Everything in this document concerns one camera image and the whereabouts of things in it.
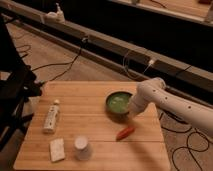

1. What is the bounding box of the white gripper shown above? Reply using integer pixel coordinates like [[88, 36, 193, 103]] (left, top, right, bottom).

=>
[[127, 91, 149, 119]]

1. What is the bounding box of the green ceramic bowl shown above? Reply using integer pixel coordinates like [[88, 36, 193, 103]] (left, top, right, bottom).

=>
[[105, 91, 132, 115]]

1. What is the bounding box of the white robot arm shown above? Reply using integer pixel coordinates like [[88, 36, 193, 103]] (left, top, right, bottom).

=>
[[128, 77, 213, 138]]

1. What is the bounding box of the orange carrot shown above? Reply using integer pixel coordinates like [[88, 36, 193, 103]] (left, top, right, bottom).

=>
[[116, 126, 135, 141]]

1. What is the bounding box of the white plastic cup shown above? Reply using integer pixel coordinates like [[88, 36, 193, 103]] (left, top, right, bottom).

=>
[[74, 136, 92, 161]]

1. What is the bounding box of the white sponge block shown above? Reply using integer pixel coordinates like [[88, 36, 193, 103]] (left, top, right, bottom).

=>
[[50, 138, 65, 162]]

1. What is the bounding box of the white tube bottle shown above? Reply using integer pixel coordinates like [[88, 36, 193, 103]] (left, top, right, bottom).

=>
[[43, 99, 60, 134]]

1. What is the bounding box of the black chair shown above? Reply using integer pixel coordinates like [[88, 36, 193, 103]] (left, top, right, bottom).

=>
[[0, 14, 42, 151]]

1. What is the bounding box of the white cable with plug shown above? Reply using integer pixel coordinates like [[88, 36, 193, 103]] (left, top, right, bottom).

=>
[[121, 46, 156, 81]]

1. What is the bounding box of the black floor cable right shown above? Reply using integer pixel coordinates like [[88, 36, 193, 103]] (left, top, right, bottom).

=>
[[159, 109, 213, 171]]

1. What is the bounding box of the black floor cable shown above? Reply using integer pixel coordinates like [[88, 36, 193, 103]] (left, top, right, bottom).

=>
[[159, 109, 213, 171], [14, 41, 84, 84]]

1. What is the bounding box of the grey metal rail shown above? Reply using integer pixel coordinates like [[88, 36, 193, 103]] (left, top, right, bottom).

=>
[[0, 0, 213, 92]]

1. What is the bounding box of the white object on rail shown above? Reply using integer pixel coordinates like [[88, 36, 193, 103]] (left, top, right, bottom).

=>
[[45, 4, 65, 23]]

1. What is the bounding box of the black floor cable left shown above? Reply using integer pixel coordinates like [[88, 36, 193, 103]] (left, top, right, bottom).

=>
[[14, 41, 84, 84]]

